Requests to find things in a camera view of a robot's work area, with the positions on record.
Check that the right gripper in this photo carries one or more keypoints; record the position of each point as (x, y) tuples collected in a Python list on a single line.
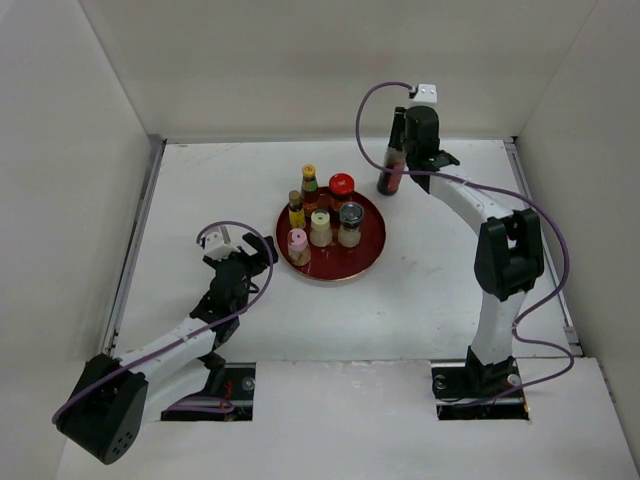
[(398, 125)]

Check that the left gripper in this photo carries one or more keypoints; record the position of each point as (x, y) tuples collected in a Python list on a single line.
[(261, 258)]

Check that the pink cap shaker bottle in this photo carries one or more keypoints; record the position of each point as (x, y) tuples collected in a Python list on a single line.
[(299, 252)]

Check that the yellow label oil bottle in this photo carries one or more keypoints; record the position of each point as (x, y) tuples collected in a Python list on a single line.
[(296, 212)]

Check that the dark soy sauce bottle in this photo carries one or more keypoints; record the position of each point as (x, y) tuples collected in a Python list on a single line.
[(394, 164)]

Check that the cream cap shaker bottle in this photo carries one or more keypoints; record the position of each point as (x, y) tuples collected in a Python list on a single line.
[(321, 234)]

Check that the yellow cap red sauce bottle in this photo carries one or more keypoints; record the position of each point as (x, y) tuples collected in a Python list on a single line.
[(309, 192)]

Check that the red cap sauce jar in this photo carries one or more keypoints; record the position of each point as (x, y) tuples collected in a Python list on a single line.
[(341, 188)]

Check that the clear cap pepper grinder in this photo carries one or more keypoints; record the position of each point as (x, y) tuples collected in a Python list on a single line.
[(351, 216)]

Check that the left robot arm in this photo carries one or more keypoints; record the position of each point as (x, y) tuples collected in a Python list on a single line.
[(115, 396)]

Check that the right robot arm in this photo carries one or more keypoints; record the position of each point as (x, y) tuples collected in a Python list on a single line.
[(509, 253)]

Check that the red round tray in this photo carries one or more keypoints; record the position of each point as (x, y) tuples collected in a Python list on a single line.
[(336, 262)]

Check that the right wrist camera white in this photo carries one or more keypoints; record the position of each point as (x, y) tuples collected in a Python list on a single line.
[(424, 94)]

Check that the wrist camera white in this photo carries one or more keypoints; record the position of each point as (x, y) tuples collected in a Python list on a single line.
[(216, 243), (424, 94)]

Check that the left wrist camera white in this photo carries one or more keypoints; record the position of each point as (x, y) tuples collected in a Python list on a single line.
[(216, 243)]

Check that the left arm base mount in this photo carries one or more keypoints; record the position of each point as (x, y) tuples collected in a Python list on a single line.
[(227, 395)]

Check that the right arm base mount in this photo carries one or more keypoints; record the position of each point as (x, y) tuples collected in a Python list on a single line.
[(472, 391)]

